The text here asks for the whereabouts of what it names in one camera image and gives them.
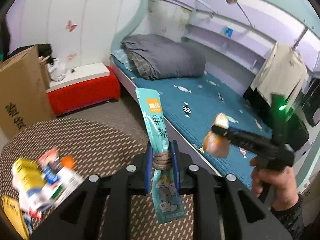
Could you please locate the teal candy print bedsheet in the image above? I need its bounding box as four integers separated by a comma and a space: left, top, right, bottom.
114, 59, 271, 188

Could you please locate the white plastic bag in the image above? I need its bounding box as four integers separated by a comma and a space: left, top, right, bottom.
47, 58, 67, 82

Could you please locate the person's right hand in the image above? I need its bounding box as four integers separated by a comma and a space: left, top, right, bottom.
250, 157, 299, 211

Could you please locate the large cardboard box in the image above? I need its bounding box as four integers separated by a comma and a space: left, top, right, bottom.
1, 46, 55, 139

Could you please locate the blue plaid pillow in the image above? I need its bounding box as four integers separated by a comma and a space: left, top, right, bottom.
111, 49, 135, 71

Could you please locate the teal pet snack pouch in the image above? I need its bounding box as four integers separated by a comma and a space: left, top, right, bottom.
136, 88, 185, 224

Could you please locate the red storage bench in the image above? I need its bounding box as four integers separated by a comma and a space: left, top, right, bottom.
47, 67, 120, 116

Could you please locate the white green paper box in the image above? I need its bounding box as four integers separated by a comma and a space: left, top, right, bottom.
42, 167, 84, 207

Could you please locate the hanging beige shirt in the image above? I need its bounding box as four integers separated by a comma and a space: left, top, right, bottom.
250, 42, 307, 111

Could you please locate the orange bread snack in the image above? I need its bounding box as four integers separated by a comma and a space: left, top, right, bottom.
203, 113, 230, 158

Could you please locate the black jacket right forearm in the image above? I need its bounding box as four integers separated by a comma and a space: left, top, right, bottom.
271, 194, 304, 240

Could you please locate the teal bunk bed frame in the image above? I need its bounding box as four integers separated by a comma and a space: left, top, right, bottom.
111, 0, 319, 193

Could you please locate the yellow snack packet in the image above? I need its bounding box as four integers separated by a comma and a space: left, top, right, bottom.
2, 195, 29, 239

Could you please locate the folded grey quilt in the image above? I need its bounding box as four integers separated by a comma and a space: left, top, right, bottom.
121, 34, 206, 80

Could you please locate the yellow white medicine box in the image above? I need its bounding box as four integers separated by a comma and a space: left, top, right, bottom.
11, 158, 53, 212

